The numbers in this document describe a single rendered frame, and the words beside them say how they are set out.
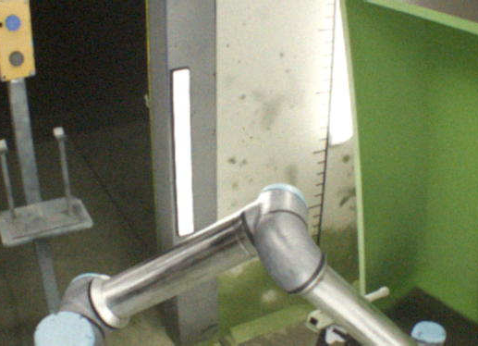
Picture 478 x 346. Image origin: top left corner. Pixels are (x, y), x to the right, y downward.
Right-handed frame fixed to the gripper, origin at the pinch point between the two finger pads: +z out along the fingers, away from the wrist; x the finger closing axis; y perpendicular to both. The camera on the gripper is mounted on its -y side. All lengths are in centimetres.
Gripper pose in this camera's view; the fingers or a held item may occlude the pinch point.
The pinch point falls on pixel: (328, 320)
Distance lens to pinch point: 184.4
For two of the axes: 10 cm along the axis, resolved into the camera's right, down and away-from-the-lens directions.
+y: -2.7, 9.3, 2.3
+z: -7.5, -3.6, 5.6
